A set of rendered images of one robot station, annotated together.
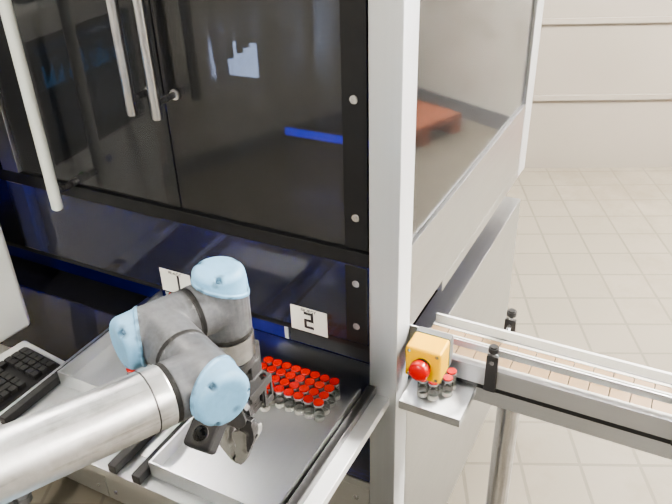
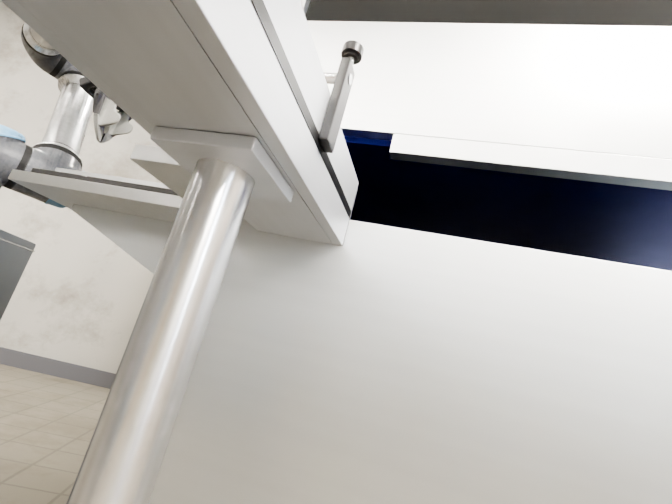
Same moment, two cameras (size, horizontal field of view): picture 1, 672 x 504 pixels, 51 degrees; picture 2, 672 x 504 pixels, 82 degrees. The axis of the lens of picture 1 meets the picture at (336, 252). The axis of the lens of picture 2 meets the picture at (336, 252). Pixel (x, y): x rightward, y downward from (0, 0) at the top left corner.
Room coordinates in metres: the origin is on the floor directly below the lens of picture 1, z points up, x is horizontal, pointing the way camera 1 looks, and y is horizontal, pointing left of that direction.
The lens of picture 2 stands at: (1.18, -0.69, 0.71)
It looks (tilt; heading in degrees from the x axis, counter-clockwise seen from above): 15 degrees up; 78
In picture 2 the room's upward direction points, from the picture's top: 15 degrees clockwise
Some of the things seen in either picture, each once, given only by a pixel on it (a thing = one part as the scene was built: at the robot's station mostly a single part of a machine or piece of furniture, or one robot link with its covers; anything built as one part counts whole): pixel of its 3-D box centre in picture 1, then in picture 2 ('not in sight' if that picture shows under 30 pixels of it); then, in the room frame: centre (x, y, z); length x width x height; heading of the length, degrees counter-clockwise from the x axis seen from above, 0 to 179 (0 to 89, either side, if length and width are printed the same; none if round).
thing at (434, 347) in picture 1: (428, 355); not in sight; (1.08, -0.17, 0.99); 0.08 x 0.07 x 0.07; 152
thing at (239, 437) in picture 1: (250, 438); (109, 119); (0.81, 0.15, 1.05); 0.06 x 0.03 x 0.09; 152
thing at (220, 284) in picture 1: (220, 300); not in sight; (0.81, 0.16, 1.32); 0.09 x 0.08 x 0.11; 127
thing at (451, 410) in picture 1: (440, 392); (213, 185); (1.11, -0.21, 0.87); 0.14 x 0.13 x 0.02; 152
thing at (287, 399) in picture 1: (284, 398); not in sight; (1.06, 0.11, 0.90); 0.18 x 0.02 x 0.05; 62
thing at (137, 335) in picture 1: (162, 335); not in sight; (0.74, 0.23, 1.32); 0.11 x 0.11 x 0.08; 37
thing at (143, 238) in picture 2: not in sight; (137, 252); (0.98, 0.07, 0.79); 0.34 x 0.03 x 0.13; 152
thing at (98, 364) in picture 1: (158, 348); not in sight; (1.25, 0.40, 0.90); 0.34 x 0.26 x 0.04; 152
